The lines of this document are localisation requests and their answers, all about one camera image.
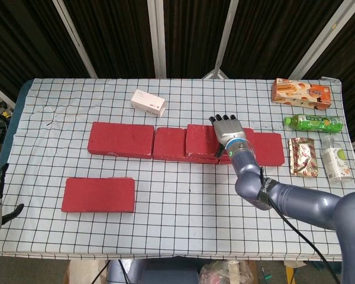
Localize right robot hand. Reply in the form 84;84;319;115
209;113;246;158

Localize red foam brick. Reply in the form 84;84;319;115
60;177;136;214
185;124;257;159
152;127;220;165
87;121;156;158
218;131;286;167

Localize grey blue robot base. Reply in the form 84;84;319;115
106;259;201;284

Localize foil snack pouch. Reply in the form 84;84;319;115
287;137;319;179

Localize orange snack box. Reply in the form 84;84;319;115
271;78;333;112

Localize small white carton box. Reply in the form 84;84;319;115
130;89;167;119

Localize green drink bottle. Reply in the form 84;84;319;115
283;114;344;133

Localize white bag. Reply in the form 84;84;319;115
65;259;109;284

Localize clear bottle white label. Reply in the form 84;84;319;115
320;135;353;182

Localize checked light blue tablecloth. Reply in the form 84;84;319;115
0;77;355;262

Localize dark brown curtain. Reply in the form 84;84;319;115
0;0;355;143

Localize clear plastic bag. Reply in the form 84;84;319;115
199;260;256;284

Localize black velcro strap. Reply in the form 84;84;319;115
255;176;275;204

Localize white frame pole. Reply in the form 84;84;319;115
52;0;98;79
289;0;350;80
201;0;241;80
147;0;164;79
157;0;168;79

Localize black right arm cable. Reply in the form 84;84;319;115
259;167;343;284

